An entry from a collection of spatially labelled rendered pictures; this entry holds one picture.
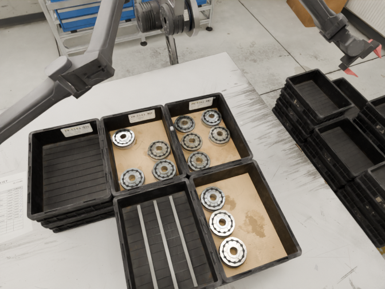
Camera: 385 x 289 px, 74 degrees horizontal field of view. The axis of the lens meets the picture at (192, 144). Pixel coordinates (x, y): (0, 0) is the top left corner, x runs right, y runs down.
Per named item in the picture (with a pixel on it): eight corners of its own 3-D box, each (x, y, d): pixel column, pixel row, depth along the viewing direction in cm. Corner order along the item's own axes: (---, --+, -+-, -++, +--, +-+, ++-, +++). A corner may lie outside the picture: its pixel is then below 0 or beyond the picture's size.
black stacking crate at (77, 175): (41, 146, 121) (29, 132, 111) (105, 132, 127) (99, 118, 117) (42, 228, 101) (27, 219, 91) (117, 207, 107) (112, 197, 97)
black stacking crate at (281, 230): (187, 188, 113) (188, 177, 103) (248, 171, 118) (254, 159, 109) (219, 286, 93) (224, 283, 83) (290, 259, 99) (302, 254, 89)
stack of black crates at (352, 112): (304, 104, 233) (315, 85, 214) (330, 94, 240) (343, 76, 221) (333, 137, 214) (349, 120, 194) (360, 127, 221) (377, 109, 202)
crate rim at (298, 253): (187, 179, 105) (187, 176, 103) (253, 160, 111) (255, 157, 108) (223, 284, 85) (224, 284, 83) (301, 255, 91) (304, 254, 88)
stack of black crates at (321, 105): (267, 116, 223) (285, 77, 185) (295, 106, 230) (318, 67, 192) (294, 153, 204) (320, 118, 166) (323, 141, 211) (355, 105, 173)
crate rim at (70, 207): (31, 135, 113) (28, 131, 111) (100, 120, 119) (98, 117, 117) (29, 222, 93) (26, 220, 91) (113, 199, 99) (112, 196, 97)
